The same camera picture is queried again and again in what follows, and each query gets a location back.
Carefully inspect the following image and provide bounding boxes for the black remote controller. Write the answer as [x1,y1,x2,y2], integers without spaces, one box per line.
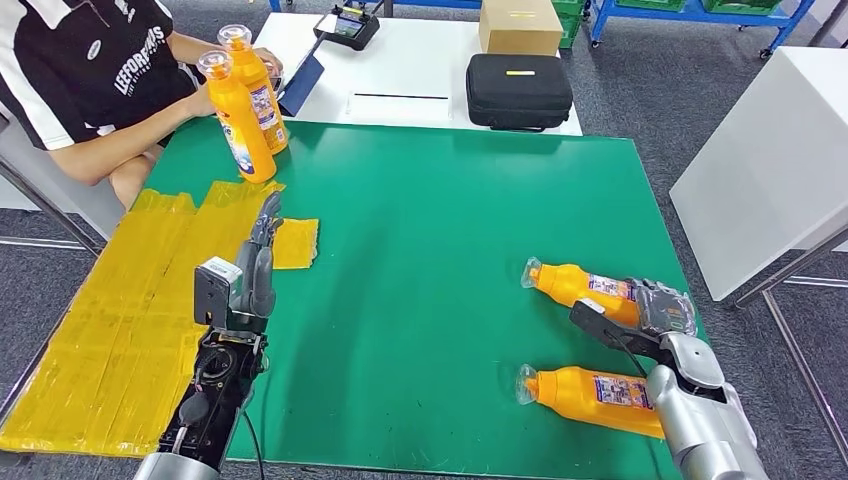
[313,5,382,52]

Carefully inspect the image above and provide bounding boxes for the person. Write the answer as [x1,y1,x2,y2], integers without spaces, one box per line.
[0,0,285,211]

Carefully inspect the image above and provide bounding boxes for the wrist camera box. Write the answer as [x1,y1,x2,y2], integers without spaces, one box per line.
[569,299,670,363]
[193,256,244,330]

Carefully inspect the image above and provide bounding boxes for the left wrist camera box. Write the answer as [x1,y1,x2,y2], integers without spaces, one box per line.
[193,256,244,330]

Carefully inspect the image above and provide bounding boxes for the person's left hand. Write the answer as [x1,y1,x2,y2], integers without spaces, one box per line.
[255,47,285,77]

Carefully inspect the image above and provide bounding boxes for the black pen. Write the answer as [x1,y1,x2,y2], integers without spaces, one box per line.
[354,93,450,102]

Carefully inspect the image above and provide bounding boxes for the black zip carrying case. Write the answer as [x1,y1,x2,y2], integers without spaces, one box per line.
[465,53,575,132]

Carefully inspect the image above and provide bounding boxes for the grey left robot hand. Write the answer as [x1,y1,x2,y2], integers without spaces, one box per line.
[234,191,285,320]

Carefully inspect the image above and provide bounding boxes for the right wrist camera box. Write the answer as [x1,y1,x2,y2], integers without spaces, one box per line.
[569,299,670,363]

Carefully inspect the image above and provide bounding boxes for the person's right hand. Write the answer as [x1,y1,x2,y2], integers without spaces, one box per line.
[185,83,216,120]

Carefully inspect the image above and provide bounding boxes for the white table with metal legs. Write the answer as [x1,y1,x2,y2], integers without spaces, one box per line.
[0,112,127,256]
[669,46,848,465]

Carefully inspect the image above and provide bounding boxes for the brown cardboard box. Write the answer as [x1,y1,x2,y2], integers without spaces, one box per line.
[478,0,564,57]

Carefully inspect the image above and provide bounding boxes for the orange detergent bottle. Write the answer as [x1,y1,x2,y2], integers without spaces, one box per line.
[519,256,644,329]
[217,24,290,156]
[515,364,666,440]
[196,50,278,185]

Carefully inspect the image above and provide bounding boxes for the yellow taped cardboard mat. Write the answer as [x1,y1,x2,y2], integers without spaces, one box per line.
[0,180,321,460]

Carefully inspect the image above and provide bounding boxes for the blue wheeled metal rack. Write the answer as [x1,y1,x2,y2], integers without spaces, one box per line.
[586,0,817,61]

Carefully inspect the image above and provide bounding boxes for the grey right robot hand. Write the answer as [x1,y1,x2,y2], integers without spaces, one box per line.
[625,277,699,340]

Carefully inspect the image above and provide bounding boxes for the blue tablet cover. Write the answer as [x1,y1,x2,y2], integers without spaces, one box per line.
[276,34,326,118]

